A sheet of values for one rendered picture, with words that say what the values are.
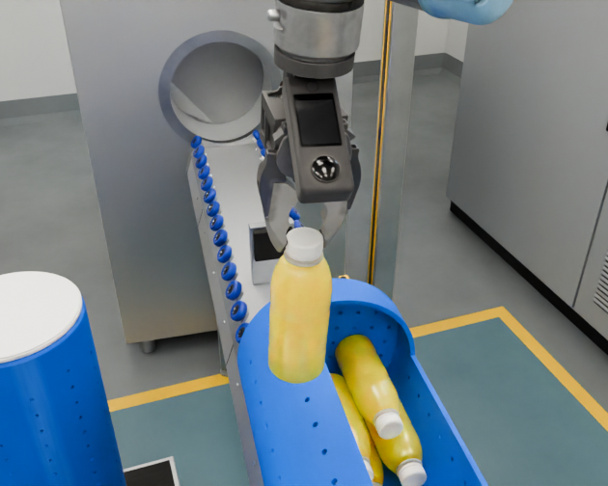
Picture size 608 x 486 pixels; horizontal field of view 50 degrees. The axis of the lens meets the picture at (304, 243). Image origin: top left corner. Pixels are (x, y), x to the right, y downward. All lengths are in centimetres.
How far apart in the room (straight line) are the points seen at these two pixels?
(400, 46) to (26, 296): 95
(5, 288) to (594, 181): 212
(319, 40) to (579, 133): 229
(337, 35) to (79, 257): 299
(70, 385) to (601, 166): 206
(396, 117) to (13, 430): 105
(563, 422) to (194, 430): 133
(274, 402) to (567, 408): 190
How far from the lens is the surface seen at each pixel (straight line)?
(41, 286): 144
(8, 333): 134
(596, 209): 277
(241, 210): 182
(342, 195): 55
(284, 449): 86
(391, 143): 159
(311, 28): 55
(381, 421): 98
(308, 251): 66
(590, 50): 273
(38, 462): 147
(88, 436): 148
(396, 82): 154
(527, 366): 281
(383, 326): 111
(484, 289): 317
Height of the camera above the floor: 183
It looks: 33 degrees down
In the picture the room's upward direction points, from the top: straight up
